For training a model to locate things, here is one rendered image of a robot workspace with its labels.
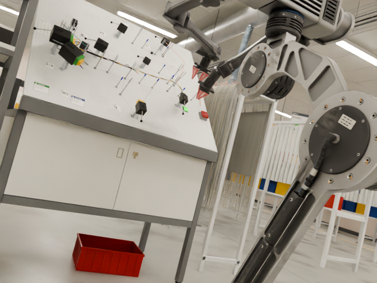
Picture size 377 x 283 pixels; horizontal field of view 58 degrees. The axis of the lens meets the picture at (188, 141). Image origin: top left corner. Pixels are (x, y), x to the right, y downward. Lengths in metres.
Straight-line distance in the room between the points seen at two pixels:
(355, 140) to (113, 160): 1.36
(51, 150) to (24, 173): 0.16
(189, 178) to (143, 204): 0.34
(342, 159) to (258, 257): 0.33
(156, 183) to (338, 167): 1.37
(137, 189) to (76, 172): 0.37
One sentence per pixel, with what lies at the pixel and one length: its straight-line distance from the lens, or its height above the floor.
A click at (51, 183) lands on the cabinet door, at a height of 0.49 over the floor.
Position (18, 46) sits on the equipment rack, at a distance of 1.76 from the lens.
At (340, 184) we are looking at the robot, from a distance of 0.84.
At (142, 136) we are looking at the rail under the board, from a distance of 1.92.
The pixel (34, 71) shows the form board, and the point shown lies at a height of 1.00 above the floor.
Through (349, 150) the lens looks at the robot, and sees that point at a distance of 0.84.
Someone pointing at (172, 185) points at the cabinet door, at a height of 0.60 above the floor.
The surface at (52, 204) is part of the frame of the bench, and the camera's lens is 1.86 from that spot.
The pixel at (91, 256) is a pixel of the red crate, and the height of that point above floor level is 0.09.
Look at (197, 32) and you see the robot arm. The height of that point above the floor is 1.44.
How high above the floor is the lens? 0.74
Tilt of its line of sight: 4 degrees up
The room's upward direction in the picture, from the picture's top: 14 degrees clockwise
